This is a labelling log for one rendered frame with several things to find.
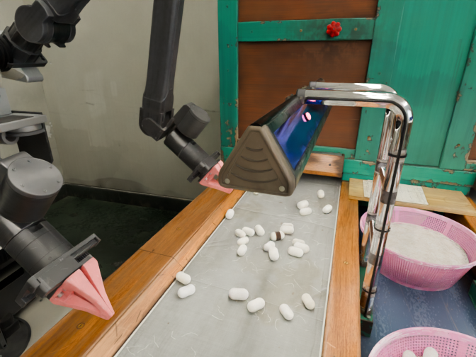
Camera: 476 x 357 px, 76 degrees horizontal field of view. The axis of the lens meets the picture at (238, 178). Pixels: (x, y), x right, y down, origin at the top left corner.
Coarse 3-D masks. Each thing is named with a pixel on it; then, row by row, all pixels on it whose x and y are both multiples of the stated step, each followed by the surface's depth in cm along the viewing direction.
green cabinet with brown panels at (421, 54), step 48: (240, 0) 98; (288, 0) 94; (336, 0) 89; (384, 0) 85; (432, 0) 82; (240, 48) 104; (288, 48) 99; (336, 48) 94; (384, 48) 89; (432, 48) 86; (240, 96) 110; (432, 96) 90; (336, 144) 104; (432, 144) 94
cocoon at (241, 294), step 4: (232, 288) 58; (236, 288) 58; (240, 288) 58; (232, 292) 57; (236, 292) 57; (240, 292) 57; (244, 292) 57; (232, 296) 57; (236, 296) 57; (240, 296) 57; (244, 296) 57
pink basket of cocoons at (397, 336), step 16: (400, 336) 48; (416, 336) 48; (432, 336) 48; (448, 336) 48; (464, 336) 47; (384, 352) 46; (400, 352) 48; (416, 352) 48; (448, 352) 48; (464, 352) 47
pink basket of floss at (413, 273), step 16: (400, 208) 86; (416, 224) 85; (432, 224) 83; (448, 224) 80; (464, 240) 75; (384, 256) 70; (400, 256) 66; (384, 272) 73; (400, 272) 69; (416, 272) 66; (432, 272) 64; (448, 272) 64; (464, 272) 65; (416, 288) 69; (432, 288) 68
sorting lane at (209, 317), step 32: (224, 224) 83; (256, 224) 83; (320, 224) 83; (224, 256) 70; (256, 256) 70; (288, 256) 70; (320, 256) 70; (224, 288) 60; (256, 288) 60; (288, 288) 60; (320, 288) 60; (160, 320) 53; (192, 320) 53; (224, 320) 53; (256, 320) 53; (288, 320) 53; (320, 320) 53; (128, 352) 48; (160, 352) 48; (192, 352) 48; (224, 352) 48; (256, 352) 48; (288, 352) 48; (320, 352) 47
